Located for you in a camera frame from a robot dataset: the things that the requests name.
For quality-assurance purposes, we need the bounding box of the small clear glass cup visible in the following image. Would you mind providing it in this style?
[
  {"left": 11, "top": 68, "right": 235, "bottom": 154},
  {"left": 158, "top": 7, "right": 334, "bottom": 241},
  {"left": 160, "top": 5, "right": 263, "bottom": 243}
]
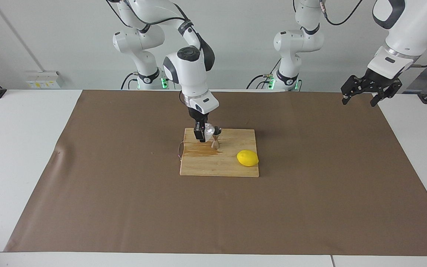
[{"left": 203, "top": 123, "right": 216, "bottom": 142}]

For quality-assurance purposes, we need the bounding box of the black base cable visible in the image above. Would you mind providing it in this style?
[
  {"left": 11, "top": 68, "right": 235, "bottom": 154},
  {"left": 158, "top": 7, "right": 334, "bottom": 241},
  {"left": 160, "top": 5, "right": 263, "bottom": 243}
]
[
  {"left": 121, "top": 72, "right": 140, "bottom": 90},
  {"left": 246, "top": 56, "right": 279, "bottom": 90}
]

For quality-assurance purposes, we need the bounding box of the yellow lemon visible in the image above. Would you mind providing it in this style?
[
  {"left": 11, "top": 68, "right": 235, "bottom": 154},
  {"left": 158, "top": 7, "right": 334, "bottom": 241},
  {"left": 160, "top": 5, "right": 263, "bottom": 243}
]
[{"left": 236, "top": 150, "right": 259, "bottom": 167}]

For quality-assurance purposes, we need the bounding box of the steel double jigger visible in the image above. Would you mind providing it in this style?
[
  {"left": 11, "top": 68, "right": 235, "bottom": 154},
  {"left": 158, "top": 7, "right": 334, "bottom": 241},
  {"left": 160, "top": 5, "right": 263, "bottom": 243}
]
[{"left": 211, "top": 126, "right": 222, "bottom": 150}]

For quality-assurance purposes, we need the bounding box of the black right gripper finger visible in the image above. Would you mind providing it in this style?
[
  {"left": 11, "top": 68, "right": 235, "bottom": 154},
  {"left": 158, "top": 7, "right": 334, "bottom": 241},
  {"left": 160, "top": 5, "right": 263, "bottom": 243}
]
[{"left": 194, "top": 122, "right": 207, "bottom": 143}]

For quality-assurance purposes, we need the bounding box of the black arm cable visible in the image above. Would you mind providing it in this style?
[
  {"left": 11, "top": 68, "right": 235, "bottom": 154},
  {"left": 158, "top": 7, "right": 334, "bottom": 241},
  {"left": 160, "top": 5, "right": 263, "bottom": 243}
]
[
  {"left": 106, "top": 0, "right": 199, "bottom": 112},
  {"left": 319, "top": 0, "right": 427, "bottom": 69}
]

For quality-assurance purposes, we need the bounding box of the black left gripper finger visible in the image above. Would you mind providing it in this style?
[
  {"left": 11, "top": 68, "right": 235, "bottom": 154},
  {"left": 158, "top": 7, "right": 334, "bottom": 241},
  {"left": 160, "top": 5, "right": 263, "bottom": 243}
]
[
  {"left": 341, "top": 75, "right": 366, "bottom": 105},
  {"left": 370, "top": 82, "right": 402, "bottom": 108}
]

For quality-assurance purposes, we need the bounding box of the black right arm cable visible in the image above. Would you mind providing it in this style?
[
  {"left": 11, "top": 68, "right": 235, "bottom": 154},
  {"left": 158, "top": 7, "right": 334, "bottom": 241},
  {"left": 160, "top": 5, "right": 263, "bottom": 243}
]
[{"left": 106, "top": 0, "right": 199, "bottom": 112}]

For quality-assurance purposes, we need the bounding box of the wooden cutting board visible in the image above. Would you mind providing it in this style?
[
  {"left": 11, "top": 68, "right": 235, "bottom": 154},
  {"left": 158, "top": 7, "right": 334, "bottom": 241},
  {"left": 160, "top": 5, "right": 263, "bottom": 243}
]
[{"left": 179, "top": 128, "right": 259, "bottom": 178}]

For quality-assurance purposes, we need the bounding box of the white wall socket box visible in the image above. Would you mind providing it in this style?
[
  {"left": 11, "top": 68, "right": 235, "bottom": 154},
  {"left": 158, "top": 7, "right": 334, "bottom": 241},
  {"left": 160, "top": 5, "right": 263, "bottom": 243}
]
[{"left": 26, "top": 71, "right": 66, "bottom": 89}]

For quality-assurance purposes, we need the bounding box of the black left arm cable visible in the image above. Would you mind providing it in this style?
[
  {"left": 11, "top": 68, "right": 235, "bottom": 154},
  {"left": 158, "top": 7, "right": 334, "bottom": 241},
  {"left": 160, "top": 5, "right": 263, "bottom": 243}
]
[{"left": 319, "top": 0, "right": 427, "bottom": 69}]

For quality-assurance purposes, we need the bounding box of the brown paper table mat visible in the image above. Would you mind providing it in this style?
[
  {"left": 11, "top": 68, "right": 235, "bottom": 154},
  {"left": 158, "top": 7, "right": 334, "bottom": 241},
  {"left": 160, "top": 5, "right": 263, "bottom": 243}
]
[{"left": 4, "top": 90, "right": 427, "bottom": 256}]

